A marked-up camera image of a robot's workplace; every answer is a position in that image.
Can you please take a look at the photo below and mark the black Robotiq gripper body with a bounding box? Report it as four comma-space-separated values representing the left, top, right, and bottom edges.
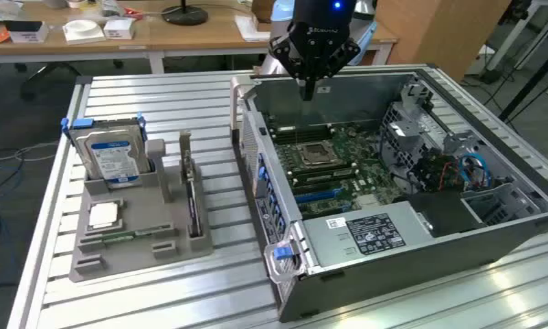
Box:
285, 0, 355, 75

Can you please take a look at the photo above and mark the black Nvidia graphics card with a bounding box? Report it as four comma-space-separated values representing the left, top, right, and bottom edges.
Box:
178, 130, 204, 241

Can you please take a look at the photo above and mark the white booklet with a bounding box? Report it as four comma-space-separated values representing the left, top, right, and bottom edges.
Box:
234, 15, 274, 42

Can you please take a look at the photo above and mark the brown cardboard box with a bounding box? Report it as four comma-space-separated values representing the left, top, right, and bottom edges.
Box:
250, 0, 280, 24

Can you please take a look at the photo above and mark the wooden cabinet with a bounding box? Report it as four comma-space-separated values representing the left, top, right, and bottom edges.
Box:
373, 0, 512, 83

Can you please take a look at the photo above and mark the wooden desk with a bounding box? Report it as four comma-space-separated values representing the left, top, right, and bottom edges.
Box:
0, 0, 401, 66

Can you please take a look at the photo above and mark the black lamp base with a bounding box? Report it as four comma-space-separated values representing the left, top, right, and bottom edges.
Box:
161, 0, 210, 25

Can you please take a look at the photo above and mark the metal CPU socket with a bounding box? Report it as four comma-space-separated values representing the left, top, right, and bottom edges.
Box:
296, 141, 337, 169

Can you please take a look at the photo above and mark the perforated metal disk bay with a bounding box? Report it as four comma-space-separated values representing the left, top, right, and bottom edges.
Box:
377, 101, 447, 193

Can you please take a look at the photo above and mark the green motherboard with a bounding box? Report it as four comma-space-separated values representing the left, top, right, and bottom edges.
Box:
266, 121, 408, 220

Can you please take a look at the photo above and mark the white labelled box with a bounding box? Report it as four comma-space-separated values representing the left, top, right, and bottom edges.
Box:
102, 19, 136, 40

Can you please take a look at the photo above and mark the black stand leg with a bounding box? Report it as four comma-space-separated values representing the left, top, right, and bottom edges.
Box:
497, 0, 548, 123

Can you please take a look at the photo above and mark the blue expansion slot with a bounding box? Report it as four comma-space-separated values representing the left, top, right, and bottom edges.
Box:
294, 190, 344, 204

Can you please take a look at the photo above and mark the white box with round insert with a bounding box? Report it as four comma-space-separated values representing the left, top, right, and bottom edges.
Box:
62, 19, 106, 45

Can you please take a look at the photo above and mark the hard disk with blue caddy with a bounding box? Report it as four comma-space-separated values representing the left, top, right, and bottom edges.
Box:
61, 114, 154, 189

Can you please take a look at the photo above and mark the black chair base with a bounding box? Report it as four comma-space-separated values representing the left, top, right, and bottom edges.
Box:
16, 61, 82, 101

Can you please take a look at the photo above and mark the black topped white box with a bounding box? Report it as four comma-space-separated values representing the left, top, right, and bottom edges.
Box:
2, 20, 50, 44

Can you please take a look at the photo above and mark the gray power supply unit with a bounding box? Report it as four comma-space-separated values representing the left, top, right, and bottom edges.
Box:
300, 201, 433, 268

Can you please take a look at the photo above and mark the blue case latch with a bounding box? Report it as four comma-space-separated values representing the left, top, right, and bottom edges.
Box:
270, 245, 293, 261

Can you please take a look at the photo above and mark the silver CPU chip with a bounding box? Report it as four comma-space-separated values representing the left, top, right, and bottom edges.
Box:
86, 202, 122, 229

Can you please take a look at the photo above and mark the green RAM stick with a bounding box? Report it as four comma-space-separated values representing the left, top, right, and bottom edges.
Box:
100, 228, 156, 243

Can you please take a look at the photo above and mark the gray printed parts rack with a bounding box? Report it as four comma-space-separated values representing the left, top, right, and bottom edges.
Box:
70, 138, 216, 282

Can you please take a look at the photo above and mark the open dark gray PC case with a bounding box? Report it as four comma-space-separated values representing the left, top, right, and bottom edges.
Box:
229, 63, 548, 323

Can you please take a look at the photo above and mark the blue wire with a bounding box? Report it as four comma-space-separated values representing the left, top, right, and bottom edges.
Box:
456, 153, 492, 190

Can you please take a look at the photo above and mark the blue floor cable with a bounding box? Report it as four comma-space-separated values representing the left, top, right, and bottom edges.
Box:
0, 150, 26, 295

